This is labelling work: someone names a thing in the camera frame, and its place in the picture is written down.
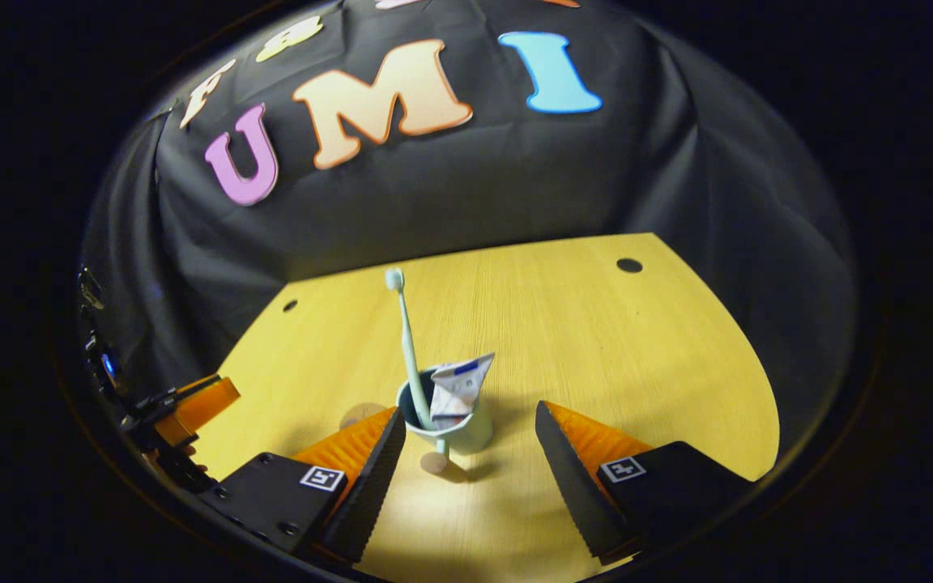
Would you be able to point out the black backdrop cloth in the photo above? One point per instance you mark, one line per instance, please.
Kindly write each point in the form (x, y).
(475, 186)

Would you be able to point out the pale green cup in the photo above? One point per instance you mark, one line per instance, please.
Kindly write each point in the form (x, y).
(475, 433)

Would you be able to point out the wooden desktop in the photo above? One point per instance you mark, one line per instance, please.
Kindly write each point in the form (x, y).
(596, 340)

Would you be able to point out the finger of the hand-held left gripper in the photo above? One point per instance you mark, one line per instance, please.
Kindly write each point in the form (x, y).
(203, 402)

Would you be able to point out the round wooden coaster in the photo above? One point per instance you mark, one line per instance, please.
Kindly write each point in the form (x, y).
(361, 413)

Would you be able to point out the white toothpaste tube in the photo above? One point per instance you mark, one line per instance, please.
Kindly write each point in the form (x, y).
(458, 389)

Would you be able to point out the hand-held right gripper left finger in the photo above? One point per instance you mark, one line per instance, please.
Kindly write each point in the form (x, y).
(373, 470)

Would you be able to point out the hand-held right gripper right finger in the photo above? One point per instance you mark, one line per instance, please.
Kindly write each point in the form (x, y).
(568, 470)

